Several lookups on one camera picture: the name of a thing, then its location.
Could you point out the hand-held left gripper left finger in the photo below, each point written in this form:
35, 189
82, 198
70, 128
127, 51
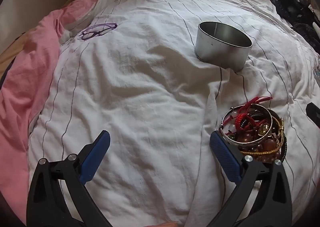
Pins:
96, 152

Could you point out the purple eyeglasses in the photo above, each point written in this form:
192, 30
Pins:
96, 32

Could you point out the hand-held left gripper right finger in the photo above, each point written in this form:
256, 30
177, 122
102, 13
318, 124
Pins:
223, 153

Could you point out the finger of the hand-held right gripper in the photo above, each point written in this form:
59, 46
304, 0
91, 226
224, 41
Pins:
314, 113

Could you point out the dark clothing pile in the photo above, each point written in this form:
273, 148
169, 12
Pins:
293, 7

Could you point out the white striped blanket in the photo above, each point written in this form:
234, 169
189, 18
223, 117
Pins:
140, 97

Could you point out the round silver metal tin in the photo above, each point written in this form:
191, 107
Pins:
220, 52

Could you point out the silver metal bangle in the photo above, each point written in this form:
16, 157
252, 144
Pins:
241, 142

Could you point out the pink bed sheet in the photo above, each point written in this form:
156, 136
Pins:
22, 97

